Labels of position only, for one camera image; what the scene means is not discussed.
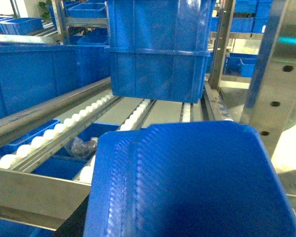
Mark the blue block part with knob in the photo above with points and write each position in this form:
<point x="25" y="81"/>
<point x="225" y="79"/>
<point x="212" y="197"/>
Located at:
<point x="198" y="179"/>

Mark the blue bin on roller track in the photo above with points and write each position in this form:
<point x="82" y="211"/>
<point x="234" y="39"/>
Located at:
<point x="159" y="48"/>

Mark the blue bin left of track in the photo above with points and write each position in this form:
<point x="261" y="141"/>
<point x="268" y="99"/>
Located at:
<point x="32" y="74"/>

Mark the clear plastic bag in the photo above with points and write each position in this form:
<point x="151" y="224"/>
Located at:
<point x="77" y="148"/>

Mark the stainless steel flow rack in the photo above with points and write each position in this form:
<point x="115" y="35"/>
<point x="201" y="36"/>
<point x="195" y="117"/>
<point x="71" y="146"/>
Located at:
<point x="47" y="202"/>

